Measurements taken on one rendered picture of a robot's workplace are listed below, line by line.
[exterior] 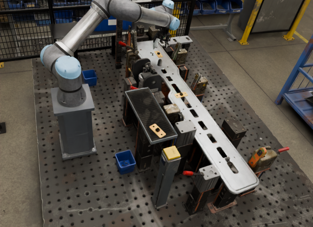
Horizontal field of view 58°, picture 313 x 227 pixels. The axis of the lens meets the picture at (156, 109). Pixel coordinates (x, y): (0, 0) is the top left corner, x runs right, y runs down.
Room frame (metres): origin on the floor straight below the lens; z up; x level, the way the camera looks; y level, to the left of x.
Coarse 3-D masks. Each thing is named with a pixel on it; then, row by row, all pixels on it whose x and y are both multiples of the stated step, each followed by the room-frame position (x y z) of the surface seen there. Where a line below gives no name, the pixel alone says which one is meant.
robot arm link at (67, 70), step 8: (64, 56) 1.12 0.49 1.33; (56, 64) 1.06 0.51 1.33; (64, 64) 1.07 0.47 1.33; (72, 64) 1.08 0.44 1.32; (56, 72) 1.05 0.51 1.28; (64, 72) 1.03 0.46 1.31; (72, 72) 1.04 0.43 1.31; (80, 72) 1.08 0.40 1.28; (64, 80) 1.03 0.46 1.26; (72, 80) 1.04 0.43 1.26; (80, 80) 1.08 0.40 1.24; (64, 88) 1.03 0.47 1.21; (72, 88) 1.03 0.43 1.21
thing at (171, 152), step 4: (164, 148) 0.80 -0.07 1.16; (168, 148) 0.80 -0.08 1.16; (172, 148) 0.80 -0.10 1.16; (176, 148) 0.81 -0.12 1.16; (164, 152) 0.78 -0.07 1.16; (168, 152) 0.78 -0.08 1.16; (172, 152) 0.78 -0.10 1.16; (176, 152) 0.79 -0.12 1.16; (168, 156) 0.76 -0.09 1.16; (172, 156) 0.76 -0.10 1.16; (176, 156) 0.76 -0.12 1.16
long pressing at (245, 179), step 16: (144, 48) 1.85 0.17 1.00; (160, 48) 1.88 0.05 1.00; (176, 80) 1.52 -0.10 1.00; (192, 96) 1.38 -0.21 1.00; (208, 128) 1.12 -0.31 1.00; (208, 144) 1.00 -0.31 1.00; (224, 144) 1.02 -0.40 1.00; (208, 160) 0.90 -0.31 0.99; (224, 160) 0.91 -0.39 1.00; (240, 160) 0.93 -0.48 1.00; (224, 176) 0.81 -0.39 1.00; (240, 176) 0.83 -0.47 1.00; (256, 176) 0.85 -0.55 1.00; (240, 192) 0.74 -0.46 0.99
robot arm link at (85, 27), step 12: (96, 0) 1.37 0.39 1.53; (108, 0) 1.36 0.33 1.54; (96, 12) 1.34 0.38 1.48; (108, 12) 1.35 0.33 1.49; (84, 24) 1.29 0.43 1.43; (96, 24) 1.32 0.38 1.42; (72, 36) 1.24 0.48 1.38; (84, 36) 1.26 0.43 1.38; (48, 48) 1.19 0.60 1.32; (60, 48) 1.17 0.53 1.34; (72, 48) 1.21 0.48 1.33; (48, 60) 1.12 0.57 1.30
